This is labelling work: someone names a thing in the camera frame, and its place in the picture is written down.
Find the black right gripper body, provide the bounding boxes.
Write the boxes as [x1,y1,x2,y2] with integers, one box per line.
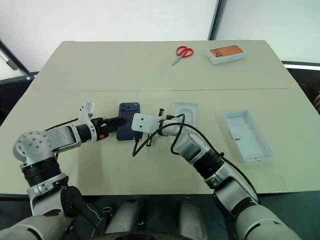
[133,130,145,143]

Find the dark blue smartphone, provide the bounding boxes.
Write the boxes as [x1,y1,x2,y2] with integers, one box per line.
[116,101,142,142]

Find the grey rounded robot leg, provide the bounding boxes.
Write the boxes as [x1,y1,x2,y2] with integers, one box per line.
[176,198,208,240]
[104,197,147,236]

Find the phone box with orange print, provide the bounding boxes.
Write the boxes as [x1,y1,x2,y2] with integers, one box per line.
[204,44,246,66]

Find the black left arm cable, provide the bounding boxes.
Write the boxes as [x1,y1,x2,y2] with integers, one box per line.
[44,118,79,132]

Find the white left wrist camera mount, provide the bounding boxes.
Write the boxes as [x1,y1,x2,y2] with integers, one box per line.
[78,99,98,144]

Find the white phone box lid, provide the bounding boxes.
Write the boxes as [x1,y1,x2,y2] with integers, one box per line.
[223,108,276,164]

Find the dark window frame bar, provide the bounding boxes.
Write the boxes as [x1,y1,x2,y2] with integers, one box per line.
[0,39,32,76]

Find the white phone box tray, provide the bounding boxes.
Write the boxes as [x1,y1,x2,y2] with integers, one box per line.
[172,101,202,131]

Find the red handled scissors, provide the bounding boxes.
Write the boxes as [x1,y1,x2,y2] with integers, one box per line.
[171,45,195,67]

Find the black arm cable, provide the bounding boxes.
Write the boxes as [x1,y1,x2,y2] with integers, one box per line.
[131,113,260,204]
[44,118,79,132]

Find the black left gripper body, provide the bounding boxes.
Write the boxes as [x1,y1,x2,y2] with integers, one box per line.
[95,116,113,141]

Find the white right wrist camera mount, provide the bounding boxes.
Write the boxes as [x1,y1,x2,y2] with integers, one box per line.
[131,112,161,135]

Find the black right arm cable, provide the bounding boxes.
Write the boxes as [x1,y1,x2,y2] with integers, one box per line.
[131,113,260,204]

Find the dark window frame post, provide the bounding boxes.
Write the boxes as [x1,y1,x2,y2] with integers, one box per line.
[207,0,228,41]

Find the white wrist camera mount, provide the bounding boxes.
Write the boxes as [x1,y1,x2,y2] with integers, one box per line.
[131,112,161,135]
[78,99,98,144]

